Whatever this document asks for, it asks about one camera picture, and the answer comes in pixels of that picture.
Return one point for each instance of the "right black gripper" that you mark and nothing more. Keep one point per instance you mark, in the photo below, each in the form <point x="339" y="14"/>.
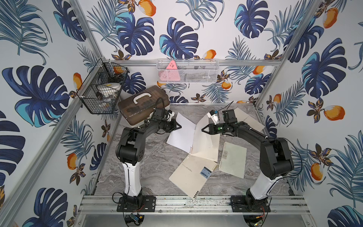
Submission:
<point x="211" y="129"/>

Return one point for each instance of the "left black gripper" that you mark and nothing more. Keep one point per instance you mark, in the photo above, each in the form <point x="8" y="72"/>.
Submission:
<point x="169" y="125"/>

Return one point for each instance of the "cream spiral notebook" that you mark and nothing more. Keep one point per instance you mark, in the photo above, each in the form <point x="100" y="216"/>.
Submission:
<point x="191" y="139"/>

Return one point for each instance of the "large cream notebook blue label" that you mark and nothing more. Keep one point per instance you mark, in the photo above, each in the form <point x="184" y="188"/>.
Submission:
<point x="192" y="174"/>

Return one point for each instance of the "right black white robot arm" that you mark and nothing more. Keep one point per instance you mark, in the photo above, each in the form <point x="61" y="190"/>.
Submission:
<point x="275" y="156"/>

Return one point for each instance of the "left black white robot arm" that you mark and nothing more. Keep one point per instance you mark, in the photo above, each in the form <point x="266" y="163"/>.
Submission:
<point x="131" y="147"/>

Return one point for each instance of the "cream notebook back right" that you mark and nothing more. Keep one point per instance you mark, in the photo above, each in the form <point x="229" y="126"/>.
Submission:
<point x="242" y="116"/>

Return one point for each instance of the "pale green spiral notebook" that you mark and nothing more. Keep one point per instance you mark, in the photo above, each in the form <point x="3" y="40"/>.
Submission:
<point x="233" y="160"/>

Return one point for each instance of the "brown lid storage box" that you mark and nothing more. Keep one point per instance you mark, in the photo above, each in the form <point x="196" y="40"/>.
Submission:
<point x="140" y="106"/>

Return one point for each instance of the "pink triangle item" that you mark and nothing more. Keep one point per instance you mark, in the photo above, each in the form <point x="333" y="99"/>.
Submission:
<point x="170" y="73"/>

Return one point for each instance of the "white bowl in basket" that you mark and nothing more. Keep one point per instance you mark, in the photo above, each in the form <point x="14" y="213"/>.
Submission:
<point x="108" y="89"/>

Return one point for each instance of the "green circuit board left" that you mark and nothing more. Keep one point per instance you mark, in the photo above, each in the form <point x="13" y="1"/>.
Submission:
<point x="136" y="219"/>

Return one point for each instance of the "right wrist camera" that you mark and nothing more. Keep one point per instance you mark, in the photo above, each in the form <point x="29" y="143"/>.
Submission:
<point x="214" y="116"/>

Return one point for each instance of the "white mesh wall shelf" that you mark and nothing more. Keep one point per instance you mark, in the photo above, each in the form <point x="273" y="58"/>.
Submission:
<point x="193" y="70"/>

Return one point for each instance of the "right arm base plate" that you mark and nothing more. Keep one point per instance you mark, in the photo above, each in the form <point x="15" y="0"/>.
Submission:
<point x="248" y="204"/>

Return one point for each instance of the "black wire basket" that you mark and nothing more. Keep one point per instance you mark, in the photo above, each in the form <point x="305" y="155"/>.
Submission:
<point x="103" y="72"/>

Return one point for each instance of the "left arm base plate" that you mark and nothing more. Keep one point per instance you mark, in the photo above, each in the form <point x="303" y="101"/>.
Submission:
<point x="141" y="203"/>

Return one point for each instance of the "aluminium front rail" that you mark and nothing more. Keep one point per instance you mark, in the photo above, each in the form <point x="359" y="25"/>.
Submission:
<point x="206" y="205"/>

